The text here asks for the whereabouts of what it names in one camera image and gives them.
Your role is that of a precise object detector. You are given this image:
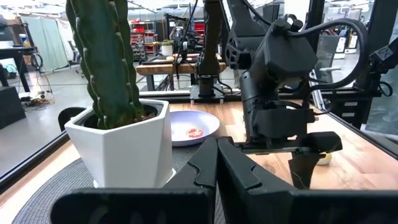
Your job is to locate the round grey woven mat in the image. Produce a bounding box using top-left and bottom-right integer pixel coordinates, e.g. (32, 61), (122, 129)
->
(11, 142), (206, 224)

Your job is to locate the pale green curtain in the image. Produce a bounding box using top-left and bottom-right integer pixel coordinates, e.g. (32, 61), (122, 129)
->
(19, 15), (70, 73)

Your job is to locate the white faceted plant pot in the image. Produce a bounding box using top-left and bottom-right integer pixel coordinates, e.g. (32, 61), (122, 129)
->
(63, 98), (175, 189)

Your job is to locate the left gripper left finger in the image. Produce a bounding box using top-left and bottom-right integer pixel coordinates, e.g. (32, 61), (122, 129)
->
(50, 138), (218, 224)

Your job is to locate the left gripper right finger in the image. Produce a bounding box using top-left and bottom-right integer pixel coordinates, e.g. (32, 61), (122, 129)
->
(217, 136), (398, 224)

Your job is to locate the red storage shelf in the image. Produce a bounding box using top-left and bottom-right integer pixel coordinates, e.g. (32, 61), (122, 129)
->
(129, 19), (157, 62)

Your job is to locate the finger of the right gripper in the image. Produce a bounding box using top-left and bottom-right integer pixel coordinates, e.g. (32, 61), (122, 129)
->
(287, 151), (322, 191)

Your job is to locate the white pot with plant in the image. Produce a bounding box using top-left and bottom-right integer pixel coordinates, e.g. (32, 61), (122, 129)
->
(160, 39), (174, 57)

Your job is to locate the black floor box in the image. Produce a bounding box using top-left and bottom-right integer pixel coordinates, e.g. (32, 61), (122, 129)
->
(0, 86), (27, 130)

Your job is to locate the black side table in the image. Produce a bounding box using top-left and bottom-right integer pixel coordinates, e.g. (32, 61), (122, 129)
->
(0, 45), (35, 93)

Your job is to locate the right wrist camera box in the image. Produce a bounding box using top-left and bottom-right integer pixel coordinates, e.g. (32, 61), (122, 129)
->
(248, 18), (318, 86)

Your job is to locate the lavender plate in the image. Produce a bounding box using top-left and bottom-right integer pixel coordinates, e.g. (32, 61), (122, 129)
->
(169, 110), (221, 147)

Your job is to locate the grey office chair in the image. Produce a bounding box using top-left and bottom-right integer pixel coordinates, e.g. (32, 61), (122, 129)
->
(313, 33), (343, 85)

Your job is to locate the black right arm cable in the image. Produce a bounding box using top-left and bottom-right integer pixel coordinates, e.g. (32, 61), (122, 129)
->
(285, 17), (370, 91)

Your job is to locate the green cactus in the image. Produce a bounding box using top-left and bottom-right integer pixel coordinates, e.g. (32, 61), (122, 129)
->
(65, 0), (146, 130)

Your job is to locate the wooden workbench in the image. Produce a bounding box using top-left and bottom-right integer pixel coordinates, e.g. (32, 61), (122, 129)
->
(135, 53), (228, 91)

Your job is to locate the small red frosted donut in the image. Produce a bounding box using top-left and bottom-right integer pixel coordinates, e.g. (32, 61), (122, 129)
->
(185, 128), (205, 139)

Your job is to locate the small yellow frosted donut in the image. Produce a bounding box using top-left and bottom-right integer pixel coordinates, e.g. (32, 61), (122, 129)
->
(317, 152), (333, 167)

